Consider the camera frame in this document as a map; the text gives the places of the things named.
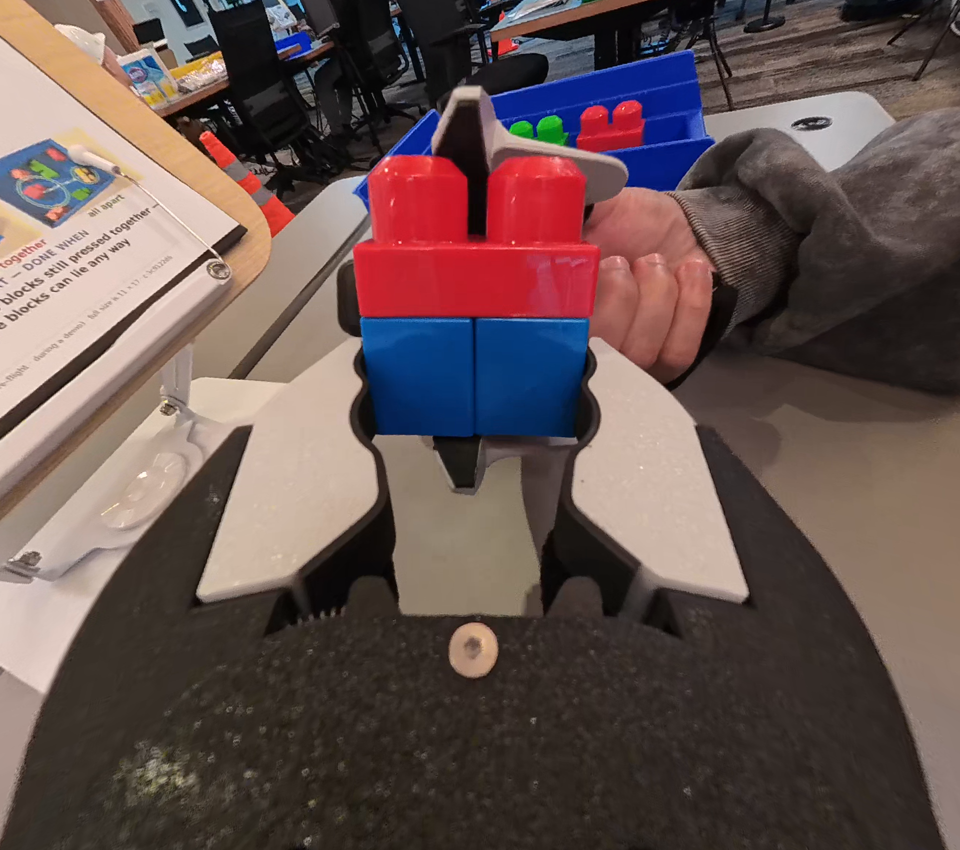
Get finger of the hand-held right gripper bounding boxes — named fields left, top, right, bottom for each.
left=433, top=87, right=630, bottom=236
left=431, top=435, right=579, bottom=495

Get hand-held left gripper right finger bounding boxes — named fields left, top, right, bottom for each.
left=541, top=340, right=751, bottom=622

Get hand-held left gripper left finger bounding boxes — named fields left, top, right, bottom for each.
left=195, top=342, right=397, bottom=622

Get red two-stud toy block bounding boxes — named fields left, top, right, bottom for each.
left=352, top=153, right=601, bottom=320
left=576, top=100, right=648, bottom=154

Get blue plastic bin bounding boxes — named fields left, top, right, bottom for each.
left=354, top=49, right=717, bottom=206

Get blue tall toy block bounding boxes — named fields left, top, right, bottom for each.
left=360, top=316, right=477, bottom=436

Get person's right forearm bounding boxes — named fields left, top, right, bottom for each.
left=667, top=108, right=960, bottom=395

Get grey desk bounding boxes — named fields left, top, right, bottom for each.
left=0, top=89, right=960, bottom=850

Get person's right hand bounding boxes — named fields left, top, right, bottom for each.
left=581, top=186, right=717, bottom=382

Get orange traffic cone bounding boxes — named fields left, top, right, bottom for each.
left=483, top=0, right=520, bottom=58
left=198, top=130, right=295, bottom=238

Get long wooden table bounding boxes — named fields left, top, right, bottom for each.
left=489, top=0, right=762, bottom=52

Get printed instruction sheet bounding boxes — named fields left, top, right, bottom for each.
left=0, top=36, right=249, bottom=439

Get white blue packet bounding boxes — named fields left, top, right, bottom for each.
left=120, top=51, right=179, bottom=109

